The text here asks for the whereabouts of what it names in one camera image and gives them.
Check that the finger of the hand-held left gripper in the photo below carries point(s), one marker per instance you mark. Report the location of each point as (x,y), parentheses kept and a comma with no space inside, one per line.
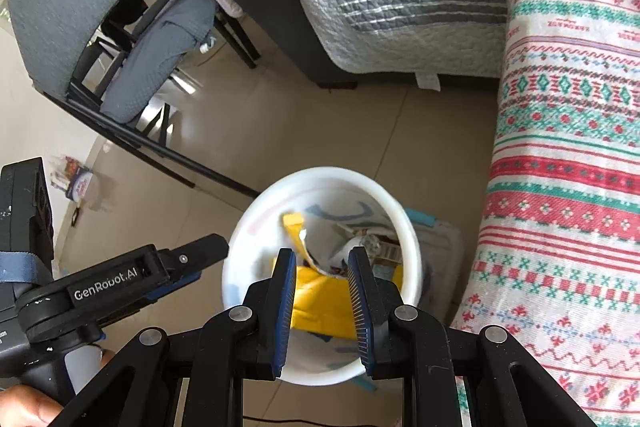
(200,253)
(150,296)

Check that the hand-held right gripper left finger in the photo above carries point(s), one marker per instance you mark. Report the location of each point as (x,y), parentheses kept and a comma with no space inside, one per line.
(282,307)

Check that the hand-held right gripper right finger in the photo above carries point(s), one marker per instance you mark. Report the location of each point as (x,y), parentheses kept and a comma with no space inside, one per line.
(360,307)

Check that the yellow snack packet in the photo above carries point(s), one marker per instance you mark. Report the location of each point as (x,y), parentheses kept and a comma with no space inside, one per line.
(320,307)

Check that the white bin with blue shapes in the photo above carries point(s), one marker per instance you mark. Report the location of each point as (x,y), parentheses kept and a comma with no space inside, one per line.
(250,227)

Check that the person's left hand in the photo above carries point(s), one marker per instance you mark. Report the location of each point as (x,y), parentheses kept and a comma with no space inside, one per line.
(25,409)

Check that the small black device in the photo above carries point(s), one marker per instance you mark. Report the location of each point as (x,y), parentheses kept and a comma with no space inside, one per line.
(75,217)

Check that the clear plastic storage box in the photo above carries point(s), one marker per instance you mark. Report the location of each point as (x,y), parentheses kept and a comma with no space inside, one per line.
(440,257)

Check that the small printed cardboard box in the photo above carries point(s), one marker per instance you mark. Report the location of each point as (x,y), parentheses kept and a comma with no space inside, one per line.
(80,182)

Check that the patterned red green tablecloth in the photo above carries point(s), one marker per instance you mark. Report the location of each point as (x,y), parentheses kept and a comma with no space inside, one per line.
(560,157)

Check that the dark grey sofa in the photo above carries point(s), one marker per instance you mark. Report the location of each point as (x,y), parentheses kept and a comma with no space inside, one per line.
(280,7)

